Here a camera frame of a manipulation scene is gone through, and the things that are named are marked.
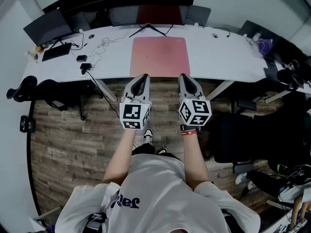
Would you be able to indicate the small dark keyboard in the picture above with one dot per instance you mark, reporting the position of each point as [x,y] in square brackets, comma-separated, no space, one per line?
[271,70]

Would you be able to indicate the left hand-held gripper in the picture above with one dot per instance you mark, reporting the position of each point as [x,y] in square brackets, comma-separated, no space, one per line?
[132,113]

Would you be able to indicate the black desk equipment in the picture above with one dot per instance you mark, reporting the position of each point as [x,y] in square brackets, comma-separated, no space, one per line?
[294,75]

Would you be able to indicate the dark desk divider panel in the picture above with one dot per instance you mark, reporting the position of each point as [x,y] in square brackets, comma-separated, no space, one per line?
[252,29]

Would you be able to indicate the black trousers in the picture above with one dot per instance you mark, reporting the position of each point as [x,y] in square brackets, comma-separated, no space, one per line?
[143,150]

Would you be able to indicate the large black curved monitor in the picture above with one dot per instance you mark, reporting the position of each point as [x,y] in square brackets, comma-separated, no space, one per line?
[148,14]

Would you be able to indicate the black office chair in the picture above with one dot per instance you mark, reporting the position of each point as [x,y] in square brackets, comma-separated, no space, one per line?
[56,93]
[262,135]

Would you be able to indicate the white desk leg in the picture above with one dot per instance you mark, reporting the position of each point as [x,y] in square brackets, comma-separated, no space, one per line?
[107,91]
[218,91]

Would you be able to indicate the black power adapter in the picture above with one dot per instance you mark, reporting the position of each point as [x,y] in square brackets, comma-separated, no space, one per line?
[81,58]
[85,66]

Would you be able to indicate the rectangular desk mat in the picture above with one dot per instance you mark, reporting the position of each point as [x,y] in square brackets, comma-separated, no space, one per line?
[159,57]

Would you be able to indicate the black keyboard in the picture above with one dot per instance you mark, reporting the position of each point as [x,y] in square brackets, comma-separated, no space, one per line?
[57,52]

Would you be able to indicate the white printed t-shirt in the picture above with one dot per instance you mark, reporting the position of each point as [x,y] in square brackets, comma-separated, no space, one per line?
[155,198]

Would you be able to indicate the black wristband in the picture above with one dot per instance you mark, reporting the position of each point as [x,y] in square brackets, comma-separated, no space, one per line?
[190,127]

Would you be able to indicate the small orange object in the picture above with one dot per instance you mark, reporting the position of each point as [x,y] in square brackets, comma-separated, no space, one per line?
[40,48]

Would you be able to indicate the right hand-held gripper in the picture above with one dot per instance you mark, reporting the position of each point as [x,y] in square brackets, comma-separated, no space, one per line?
[194,111]

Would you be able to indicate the black and white sneaker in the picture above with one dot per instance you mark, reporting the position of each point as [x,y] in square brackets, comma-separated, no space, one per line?
[148,136]
[161,151]

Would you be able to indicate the person's right forearm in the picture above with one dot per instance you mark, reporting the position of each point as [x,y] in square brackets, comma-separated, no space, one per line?
[194,159]

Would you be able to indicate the black waist pack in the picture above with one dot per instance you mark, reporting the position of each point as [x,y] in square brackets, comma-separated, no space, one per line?
[96,221]

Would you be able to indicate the person's left forearm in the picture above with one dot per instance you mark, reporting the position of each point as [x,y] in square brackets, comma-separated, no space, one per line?
[120,156]

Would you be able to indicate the red wristband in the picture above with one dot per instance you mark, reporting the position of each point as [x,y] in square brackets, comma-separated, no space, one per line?
[189,133]

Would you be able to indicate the clear plastic bottle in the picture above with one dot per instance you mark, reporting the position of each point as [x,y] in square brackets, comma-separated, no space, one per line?
[257,36]

